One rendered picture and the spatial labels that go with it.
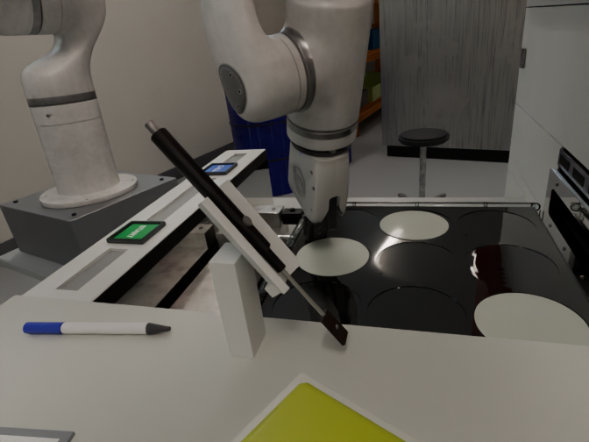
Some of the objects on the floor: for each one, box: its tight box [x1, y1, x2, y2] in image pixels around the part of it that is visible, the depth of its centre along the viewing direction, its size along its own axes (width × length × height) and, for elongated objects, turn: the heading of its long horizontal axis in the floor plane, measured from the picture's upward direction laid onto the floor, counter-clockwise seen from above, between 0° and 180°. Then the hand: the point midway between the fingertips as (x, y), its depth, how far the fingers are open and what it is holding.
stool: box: [398, 128, 450, 197], centre depth 253 cm, size 49×51×54 cm
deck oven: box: [379, 0, 529, 163], centre depth 351 cm, size 147×116×190 cm
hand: (315, 225), depth 60 cm, fingers closed
